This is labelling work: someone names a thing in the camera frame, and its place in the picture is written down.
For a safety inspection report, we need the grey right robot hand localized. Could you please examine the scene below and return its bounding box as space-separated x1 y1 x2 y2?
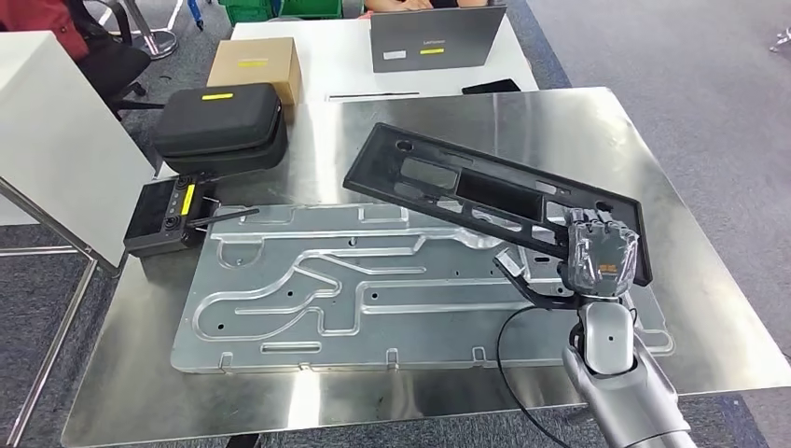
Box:
559 208 642 300

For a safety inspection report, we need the black plastic plate bracket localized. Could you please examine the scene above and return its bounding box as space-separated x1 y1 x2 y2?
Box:
342 122 655 287

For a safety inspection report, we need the steel workbench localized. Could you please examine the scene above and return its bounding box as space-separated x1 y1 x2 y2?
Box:
60 86 791 448

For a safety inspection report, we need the black phone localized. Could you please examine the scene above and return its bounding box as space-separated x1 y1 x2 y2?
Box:
461 78 522 96

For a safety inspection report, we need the grey laptop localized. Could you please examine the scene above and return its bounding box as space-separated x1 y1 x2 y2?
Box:
369 6 508 74

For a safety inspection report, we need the stamped metal plate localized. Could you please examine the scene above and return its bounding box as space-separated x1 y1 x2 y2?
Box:
170 203 676 375

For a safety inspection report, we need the green plastic crate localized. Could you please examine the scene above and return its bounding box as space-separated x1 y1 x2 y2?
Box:
219 0 276 26
278 0 344 20

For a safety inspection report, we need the brown cardboard box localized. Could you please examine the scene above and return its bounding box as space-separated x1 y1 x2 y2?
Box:
206 36 303 105

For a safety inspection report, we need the black zip case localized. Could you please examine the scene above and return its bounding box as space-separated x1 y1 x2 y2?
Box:
153 83 290 176

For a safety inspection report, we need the black remote controller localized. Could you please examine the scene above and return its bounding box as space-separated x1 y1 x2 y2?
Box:
123 174 261 258

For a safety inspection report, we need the white cabinet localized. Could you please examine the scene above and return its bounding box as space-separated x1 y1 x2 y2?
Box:
0 31 156 268

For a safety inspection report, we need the person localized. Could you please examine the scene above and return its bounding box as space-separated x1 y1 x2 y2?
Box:
0 0 90 62

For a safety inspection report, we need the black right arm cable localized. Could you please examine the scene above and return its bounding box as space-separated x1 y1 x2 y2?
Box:
495 305 573 448

